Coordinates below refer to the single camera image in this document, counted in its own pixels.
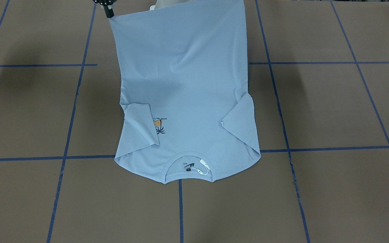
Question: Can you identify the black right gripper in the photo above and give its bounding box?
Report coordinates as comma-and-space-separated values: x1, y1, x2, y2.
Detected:
93, 0, 116, 18

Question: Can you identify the light blue t-shirt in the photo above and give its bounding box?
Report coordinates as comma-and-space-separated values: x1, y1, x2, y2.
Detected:
109, 0, 261, 184

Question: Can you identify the brown paper table cover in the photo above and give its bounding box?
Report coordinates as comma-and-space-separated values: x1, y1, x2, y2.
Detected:
0, 0, 389, 243

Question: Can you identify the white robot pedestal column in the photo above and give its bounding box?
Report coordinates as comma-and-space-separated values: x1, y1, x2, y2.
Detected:
149, 0, 185, 11

